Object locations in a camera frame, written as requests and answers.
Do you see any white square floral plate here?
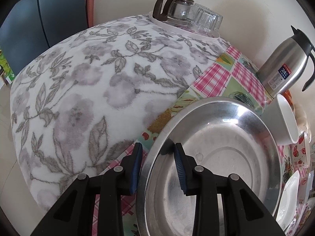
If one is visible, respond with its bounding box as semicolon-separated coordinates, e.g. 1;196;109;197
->
276;171;300;231

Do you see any large stainless steel basin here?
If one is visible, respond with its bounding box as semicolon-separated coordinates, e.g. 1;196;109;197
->
136;97;283;235

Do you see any strawberry pattern red-rimmed bowl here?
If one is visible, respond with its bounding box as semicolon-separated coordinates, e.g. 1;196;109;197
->
290;132;310;170

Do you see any white square bowl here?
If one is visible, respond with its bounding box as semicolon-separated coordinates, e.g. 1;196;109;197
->
261;94;299;146

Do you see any round pink floral plate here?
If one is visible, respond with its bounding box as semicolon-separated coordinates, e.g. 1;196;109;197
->
285;197;314;236

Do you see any bag of white buns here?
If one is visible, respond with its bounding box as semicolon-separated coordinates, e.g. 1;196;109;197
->
294;103;312;142

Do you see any grey floral white cloth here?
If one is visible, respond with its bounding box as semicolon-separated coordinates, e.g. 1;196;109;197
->
10;15;229;211

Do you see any orange snack packet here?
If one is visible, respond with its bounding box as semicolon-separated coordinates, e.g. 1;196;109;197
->
282;90;294;110

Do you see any pink checked picture tablecloth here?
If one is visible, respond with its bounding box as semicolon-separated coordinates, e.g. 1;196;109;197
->
137;46;314;235

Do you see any green box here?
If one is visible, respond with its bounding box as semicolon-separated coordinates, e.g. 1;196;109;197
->
0;50;16;85

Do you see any stainless steel thermos jug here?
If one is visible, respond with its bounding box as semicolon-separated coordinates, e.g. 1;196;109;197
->
257;27;314;97

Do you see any white round tray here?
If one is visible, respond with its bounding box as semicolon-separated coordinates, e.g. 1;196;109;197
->
148;11;220;41

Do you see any dark blue cabinet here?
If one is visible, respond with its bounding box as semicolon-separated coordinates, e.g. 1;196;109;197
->
1;0;88;75

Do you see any pink pipe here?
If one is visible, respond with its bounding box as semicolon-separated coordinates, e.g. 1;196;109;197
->
85;0;95;27

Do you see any glass teapot black handle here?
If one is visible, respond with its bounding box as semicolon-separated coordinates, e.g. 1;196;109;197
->
152;0;194;26

